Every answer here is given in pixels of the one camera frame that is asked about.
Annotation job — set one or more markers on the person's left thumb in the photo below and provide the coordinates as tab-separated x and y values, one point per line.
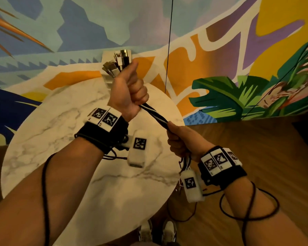
130	70

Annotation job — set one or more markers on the person's left forearm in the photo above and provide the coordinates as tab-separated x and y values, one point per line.
41	197

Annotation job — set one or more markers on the person's left hand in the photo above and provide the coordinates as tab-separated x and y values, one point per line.
123	92

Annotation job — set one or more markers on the person's right thumb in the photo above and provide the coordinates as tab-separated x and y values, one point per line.
175	128

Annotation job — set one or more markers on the person's right hand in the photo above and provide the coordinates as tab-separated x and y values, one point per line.
188	142

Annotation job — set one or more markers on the person's white right shoe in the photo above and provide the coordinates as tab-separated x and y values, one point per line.
169	231

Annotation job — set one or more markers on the white wrist camera with marker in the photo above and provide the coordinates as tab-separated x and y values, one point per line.
192	187
138	151

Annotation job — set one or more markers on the person's right forearm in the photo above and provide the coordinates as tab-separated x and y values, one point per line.
259	222

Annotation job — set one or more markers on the person's white left shoe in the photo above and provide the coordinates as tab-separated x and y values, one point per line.
145	231

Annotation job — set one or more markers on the person's white shoe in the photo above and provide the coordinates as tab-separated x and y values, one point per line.
169	231
145	231

